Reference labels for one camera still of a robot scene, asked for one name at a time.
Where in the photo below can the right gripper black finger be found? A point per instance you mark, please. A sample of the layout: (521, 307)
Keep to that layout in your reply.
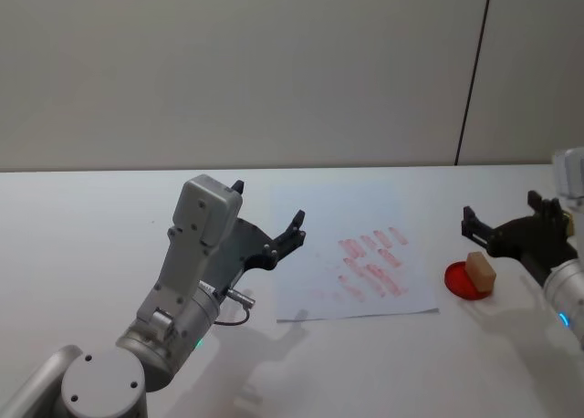
(543, 204)
(474, 228)

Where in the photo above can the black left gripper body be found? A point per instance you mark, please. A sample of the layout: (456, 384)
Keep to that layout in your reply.
(244, 247)

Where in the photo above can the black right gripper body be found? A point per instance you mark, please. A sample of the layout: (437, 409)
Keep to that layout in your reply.
(531, 242)

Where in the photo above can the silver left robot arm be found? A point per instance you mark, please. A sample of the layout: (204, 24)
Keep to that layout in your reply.
(182, 272)

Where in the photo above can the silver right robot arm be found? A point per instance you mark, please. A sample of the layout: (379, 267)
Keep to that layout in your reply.
(568, 295)

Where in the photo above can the white paper with red marks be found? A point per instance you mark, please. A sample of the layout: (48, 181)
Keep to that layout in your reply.
(319, 253)

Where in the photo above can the beige rectangular block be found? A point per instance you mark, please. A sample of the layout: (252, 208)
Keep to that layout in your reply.
(481, 273)

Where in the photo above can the round red dish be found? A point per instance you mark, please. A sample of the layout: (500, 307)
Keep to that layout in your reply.
(456, 281)

